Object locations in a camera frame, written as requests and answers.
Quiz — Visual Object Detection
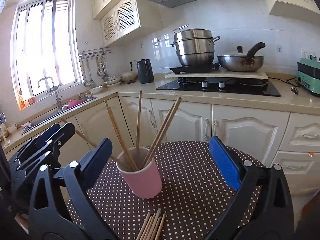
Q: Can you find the kitchen window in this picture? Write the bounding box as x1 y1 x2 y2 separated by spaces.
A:
11 0 84 110

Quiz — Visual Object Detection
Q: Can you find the wooden chopstick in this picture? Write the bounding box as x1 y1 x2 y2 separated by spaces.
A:
108 106 138 172
143 103 175 167
136 90 142 153
60 117 118 160
147 97 182 164
104 100 139 172

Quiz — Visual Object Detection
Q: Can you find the green countertop appliance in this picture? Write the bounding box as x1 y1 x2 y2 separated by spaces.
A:
297 58 320 97

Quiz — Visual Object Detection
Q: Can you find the pink cylindrical utensil holder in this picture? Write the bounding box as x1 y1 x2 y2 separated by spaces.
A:
116 147 163 199

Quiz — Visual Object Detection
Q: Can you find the black gas stove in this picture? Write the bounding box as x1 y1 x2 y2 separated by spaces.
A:
156 67 281 98

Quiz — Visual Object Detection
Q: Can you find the black electric kettle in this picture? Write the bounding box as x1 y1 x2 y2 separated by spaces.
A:
137 59 154 84

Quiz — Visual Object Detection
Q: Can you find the steel stacked steamer pot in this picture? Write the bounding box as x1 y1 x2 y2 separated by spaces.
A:
170 24 221 66

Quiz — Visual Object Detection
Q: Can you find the chrome sink faucet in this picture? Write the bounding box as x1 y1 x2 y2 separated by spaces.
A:
37 76 62 113

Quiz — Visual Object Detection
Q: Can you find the steel wok black handle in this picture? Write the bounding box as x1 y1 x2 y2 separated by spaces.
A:
217 42 266 72

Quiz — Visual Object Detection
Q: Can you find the wall utensil rack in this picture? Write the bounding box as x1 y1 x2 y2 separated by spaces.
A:
78 47 111 59

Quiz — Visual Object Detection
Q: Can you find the brown polka dot tablecloth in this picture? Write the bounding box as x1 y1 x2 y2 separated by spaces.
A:
87 141 235 239

